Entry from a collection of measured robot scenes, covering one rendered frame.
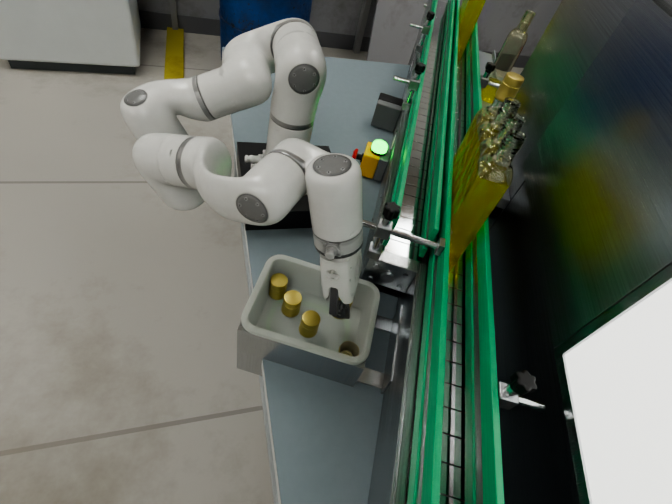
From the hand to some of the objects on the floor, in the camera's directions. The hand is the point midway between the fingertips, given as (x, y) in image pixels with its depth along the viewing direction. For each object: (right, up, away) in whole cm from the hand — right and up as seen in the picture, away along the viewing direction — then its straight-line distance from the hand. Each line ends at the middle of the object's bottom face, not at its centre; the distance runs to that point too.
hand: (343, 300), depth 70 cm
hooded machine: (-172, +144, +190) cm, 294 cm away
